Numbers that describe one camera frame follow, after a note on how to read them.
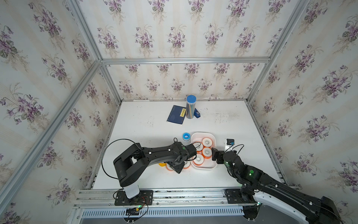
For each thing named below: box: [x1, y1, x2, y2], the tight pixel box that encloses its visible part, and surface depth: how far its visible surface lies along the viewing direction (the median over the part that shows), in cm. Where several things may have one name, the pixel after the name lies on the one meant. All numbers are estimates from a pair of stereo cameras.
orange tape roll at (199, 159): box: [192, 153, 205, 167], surface depth 86 cm
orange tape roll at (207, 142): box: [201, 137, 213, 148], surface depth 95 cm
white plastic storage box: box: [190, 132, 218, 170], surface depth 91 cm
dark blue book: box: [166, 104, 187, 126], surface depth 112 cm
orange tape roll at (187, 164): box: [183, 160, 192, 170], surface depth 84 cm
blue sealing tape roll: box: [182, 132, 191, 141], surface depth 99 cm
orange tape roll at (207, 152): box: [202, 147, 213, 160], surface depth 90 cm
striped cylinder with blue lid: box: [185, 94, 197, 120], surface depth 98 cm
